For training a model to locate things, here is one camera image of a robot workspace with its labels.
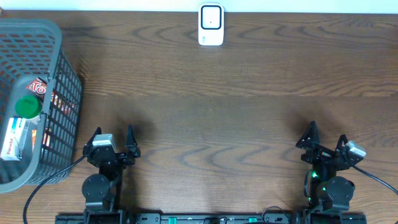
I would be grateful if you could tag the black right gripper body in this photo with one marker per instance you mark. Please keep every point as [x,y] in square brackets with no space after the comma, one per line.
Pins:
[319,156]

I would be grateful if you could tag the red Top chocolate bar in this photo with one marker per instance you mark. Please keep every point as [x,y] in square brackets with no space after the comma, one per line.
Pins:
[39,87]

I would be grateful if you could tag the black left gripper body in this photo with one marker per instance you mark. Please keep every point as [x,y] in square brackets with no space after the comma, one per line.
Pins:
[125,160]

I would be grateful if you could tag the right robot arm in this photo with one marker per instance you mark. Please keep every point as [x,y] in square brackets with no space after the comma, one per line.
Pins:
[328,194]

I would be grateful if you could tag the green lid jar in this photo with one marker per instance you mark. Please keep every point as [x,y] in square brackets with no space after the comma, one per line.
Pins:
[29,107]

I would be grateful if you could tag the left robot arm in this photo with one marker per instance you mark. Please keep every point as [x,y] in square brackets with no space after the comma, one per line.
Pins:
[102,191]

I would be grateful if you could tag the white barcode scanner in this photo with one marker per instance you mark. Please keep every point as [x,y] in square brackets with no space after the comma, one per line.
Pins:
[211,24]

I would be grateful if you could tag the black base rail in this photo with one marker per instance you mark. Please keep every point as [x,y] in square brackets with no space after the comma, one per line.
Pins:
[156,218]

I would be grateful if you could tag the orange snack packet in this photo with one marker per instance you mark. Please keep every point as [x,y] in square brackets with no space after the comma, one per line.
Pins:
[46,138]

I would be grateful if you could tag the white Panadol box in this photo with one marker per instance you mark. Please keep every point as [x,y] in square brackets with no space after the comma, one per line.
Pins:
[15,137]

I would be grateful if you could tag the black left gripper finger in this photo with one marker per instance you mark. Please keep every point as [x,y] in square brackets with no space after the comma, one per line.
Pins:
[97,131]
[131,143]

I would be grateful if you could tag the grey plastic basket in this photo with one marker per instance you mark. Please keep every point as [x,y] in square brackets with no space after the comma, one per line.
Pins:
[32,48]

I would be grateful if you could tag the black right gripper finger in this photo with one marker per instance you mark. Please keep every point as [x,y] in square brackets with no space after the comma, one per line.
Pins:
[341,148]
[310,138]

